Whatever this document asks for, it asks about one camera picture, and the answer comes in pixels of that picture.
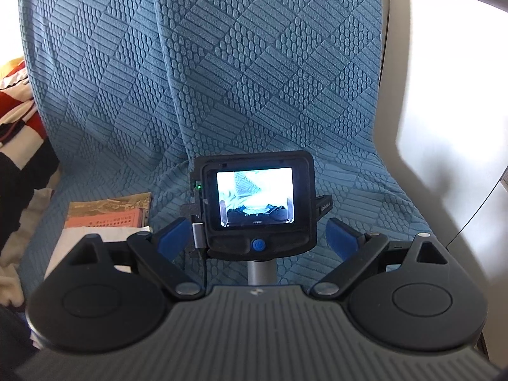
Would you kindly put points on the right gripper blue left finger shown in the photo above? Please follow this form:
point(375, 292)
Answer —
point(153, 255)

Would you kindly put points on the white orange cartoon book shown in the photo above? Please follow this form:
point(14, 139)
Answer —
point(130, 218)

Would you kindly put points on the blue textured chair cover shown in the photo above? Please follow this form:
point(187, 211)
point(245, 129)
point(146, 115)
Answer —
point(131, 91)

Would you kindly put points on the tan painting cover book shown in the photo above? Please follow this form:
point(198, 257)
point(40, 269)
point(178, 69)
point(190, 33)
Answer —
point(123, 203)

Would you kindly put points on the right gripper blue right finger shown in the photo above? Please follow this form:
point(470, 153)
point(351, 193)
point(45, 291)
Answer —
point(360, 254)

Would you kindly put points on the red black striped blanket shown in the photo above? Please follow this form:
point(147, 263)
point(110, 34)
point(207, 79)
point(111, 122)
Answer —
point(29, 175)

